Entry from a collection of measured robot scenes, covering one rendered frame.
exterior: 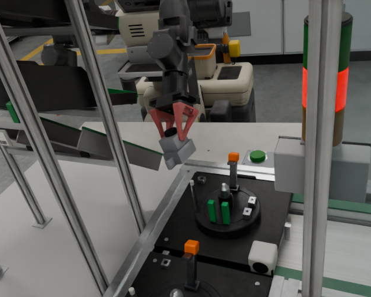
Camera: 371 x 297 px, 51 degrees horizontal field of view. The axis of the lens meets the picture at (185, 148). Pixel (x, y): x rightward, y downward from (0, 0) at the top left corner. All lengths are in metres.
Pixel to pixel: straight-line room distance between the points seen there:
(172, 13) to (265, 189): 0.45
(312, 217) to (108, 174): 0.78
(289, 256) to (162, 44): 0.50
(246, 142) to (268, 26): 2.60
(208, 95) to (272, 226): 1.06
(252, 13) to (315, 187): 3.27
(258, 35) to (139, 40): 2.43
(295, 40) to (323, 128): 3.34
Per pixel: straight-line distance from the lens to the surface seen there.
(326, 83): 0.44
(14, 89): 0.57
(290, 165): 0.55
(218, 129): 1.32
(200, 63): 1.77
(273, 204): 0.85
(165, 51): 0.81
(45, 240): 1.09
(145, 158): 0.90
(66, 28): 0.70
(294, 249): 0.84
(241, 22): 3.77
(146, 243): 0.84
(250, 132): 1.29
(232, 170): 0.84
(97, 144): 0.78
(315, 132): 0.47
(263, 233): 0.80
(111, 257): 0.97
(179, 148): 0.82
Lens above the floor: 1.56
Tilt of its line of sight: 34 degrees down
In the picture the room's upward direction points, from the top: 11 degrees counter-clockwise
